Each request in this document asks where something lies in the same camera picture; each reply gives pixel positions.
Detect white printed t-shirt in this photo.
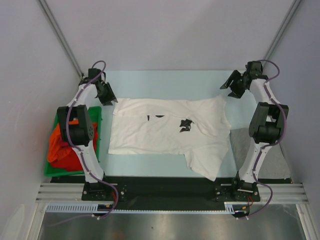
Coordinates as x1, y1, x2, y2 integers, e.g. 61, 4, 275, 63
108, 95, 231, 181

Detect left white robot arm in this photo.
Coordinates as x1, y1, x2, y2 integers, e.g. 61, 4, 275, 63
57, 66, 118, 201

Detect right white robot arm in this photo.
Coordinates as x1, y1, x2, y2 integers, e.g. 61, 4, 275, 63
216, 59, 289, 202

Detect magenta t-shirt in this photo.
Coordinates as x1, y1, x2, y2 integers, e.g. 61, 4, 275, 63
58, 139, 69, 148

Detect orange t-shirt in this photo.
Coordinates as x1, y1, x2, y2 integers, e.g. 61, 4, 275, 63
47, 123, 63, 156

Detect red t-shirt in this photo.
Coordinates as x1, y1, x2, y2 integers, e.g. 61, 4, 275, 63
47, 146, 83, 172

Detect folded grey t-shirt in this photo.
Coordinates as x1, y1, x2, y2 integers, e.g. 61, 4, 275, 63
230, 128, 291, 183

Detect green plastic bin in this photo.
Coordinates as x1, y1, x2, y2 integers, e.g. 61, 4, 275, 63
44, 106, 102, 177

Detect right corner aluminium post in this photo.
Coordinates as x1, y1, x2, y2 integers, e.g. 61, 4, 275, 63
263, 0, 304, 60

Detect corner aluminium post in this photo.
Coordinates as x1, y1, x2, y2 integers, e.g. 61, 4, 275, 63
36, 0, 84, 78
263, 0, 304, 60

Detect left corner aluminium post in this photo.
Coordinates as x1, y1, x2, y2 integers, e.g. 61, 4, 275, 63
36, 0, 84, 78

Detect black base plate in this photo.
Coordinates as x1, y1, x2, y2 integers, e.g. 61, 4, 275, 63
49, 174, 292, 212

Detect aluminium frame rail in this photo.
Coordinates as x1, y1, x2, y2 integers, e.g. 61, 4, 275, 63
35, 183, 84, 203

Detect white slotted cable duct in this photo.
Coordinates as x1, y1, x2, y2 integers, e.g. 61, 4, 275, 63
46, 203, 249, 215

